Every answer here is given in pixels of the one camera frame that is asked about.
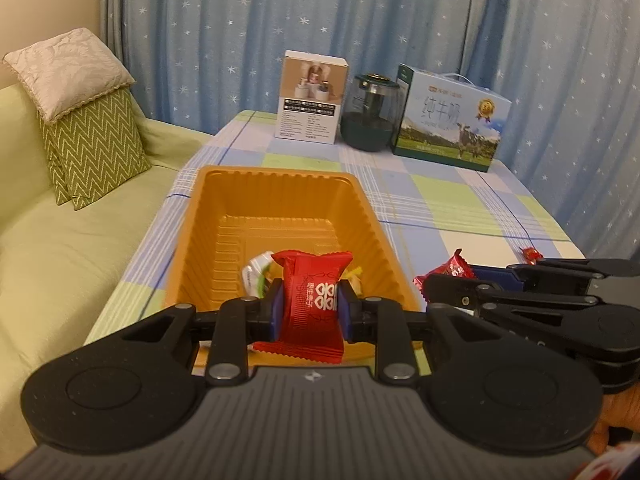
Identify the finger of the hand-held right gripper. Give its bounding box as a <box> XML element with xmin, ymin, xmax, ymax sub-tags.
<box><xmin>422</xmin><ymin>275</ymin><xmax>601</xmax><ymax>348</ymax></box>
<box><xmin>470</xmin><ymin>258</ymin><xmax>640</xmax><ymax>297</ymax></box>

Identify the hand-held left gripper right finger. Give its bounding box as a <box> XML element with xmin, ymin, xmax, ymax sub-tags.
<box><xmin>337</xmin><ymin>280</ymin><xmax>483</xmax><ymax>387</ymax></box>

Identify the dark glass jar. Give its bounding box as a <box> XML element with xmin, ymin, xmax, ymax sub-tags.
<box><xmin>340</xmin><ymin>72</ymin><xmax>401</xmax><ymax>153</ymax></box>

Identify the red crinkled candy packet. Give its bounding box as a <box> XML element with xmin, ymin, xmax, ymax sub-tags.
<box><xmin>412</xmin><ymin>249</ymin><xmax>476</xmax><ymax>303</ymax></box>

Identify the white snack packet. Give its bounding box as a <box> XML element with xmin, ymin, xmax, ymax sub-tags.
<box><xmin>241</xmin><ymin>251</ymin><xmax>277</xmax><ymax>297</ymax></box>

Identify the large red snack packet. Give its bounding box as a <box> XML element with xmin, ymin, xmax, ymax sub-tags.
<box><xmin>252</xmin><ymin>250</ymin><xmax>354</xmax><ymax>365</ymax></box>

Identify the white crinkled cushion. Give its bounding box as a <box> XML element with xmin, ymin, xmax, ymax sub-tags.
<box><xmin>2</xmin><ymin>27</ymin><xmax>136</xmax><ymax>123</ymax></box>

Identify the orange plastic tray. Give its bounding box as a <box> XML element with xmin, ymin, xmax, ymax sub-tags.
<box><xmin>162</xmin><ymin>165</ymin><xmax>422</xmax><ymax>363</ymax></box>

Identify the plaid tablecloth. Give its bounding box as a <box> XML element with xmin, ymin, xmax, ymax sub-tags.
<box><xmin>82</xmin><ymin>109</ymin><xmax>588</xmax><ymax>376</ymax></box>

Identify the light green sofa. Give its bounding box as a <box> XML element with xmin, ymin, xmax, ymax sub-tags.
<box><xmin>0</xmin><ymin>82</ymin><xmax>221</xmax><ymax>461</ymax></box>

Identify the blue star-print curtain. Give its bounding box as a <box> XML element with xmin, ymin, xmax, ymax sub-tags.
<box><xmin>100</xmin><ymin>0</ymin><xmax>640</xmax><ymax>261</ymax></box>

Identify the blue milk carton box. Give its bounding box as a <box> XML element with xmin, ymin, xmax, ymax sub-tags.
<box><xmin>391</xmin><ymin>64</ymin><xmax>512</xmax><ymax>173</ymax></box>

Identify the white product box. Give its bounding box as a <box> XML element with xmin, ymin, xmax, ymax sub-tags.
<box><xmin>274</xmin><ymin>50</ymin><xmax>349</xmax><ymax>145</ymax></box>

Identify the green zigzag cushion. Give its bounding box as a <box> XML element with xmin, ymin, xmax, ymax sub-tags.
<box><xmin>39</xmin><ymin>120</ymin><xmax>73</xmax><ymax>206</ymax></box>
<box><xmin>42</xmin><ymin>90</ymin><xmax>152</xmax><ymax>211</ymax></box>

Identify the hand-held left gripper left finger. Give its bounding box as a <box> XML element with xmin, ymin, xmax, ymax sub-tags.
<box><xmin>117</xmin><ymin>279</ymin><xmax>284</xmax><ymax>387</ymax></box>

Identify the person's printed clothing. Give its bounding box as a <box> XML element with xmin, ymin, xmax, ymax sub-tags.
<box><xmin>570</xmin><ymin>385</ymin><xmax>640</xmax><ymax>480</ymax></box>

